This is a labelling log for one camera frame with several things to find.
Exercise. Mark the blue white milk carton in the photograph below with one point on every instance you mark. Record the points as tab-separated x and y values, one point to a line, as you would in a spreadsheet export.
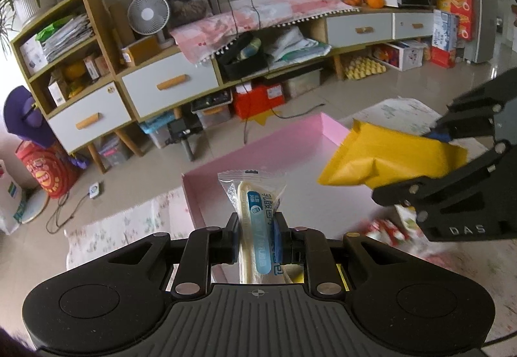
444	38

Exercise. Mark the plain yellow snack bag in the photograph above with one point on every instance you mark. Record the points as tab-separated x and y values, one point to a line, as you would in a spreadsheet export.
375	156

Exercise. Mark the black bag on shelf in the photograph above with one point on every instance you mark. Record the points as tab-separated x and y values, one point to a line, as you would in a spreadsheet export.
243	58

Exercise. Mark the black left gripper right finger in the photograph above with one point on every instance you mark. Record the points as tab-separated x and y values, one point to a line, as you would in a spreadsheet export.
318	256

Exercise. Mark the wooden white drawer cabinet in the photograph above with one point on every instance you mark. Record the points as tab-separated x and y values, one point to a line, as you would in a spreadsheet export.
168	80

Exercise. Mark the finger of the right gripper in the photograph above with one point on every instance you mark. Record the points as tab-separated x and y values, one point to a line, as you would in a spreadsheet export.
476	202
487	110

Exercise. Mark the red white candy packet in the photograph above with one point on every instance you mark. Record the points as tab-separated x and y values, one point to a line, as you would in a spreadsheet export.
387	232

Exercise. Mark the purple plush toy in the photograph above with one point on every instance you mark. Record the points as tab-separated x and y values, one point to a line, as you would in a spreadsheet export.
24	119

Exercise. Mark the pink cloth on cabinet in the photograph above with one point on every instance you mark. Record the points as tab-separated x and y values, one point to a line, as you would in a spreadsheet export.
203	39

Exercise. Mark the yellow egg tray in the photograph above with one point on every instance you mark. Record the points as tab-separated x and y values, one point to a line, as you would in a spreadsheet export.
362	67

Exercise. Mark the orange red gift box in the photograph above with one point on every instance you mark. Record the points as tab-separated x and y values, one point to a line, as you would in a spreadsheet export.
465	11

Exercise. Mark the red storage box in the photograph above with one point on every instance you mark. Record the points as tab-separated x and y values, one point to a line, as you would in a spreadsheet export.
249	100

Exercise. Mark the clear blue-label bread packet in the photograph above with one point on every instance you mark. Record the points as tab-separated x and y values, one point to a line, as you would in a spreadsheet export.
255	196

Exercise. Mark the red round bag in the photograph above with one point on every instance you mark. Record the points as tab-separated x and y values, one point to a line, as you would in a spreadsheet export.
51	167

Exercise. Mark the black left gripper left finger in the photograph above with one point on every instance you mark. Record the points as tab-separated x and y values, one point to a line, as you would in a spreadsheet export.
196	255

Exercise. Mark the white desk fan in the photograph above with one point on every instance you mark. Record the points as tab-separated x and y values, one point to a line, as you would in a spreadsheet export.
150	18

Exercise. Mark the floral table cloth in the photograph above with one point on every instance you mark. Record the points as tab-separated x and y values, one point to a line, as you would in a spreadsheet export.
490	263

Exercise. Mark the pink cardboard box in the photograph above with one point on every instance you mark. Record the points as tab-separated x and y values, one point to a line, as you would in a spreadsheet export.
295	157

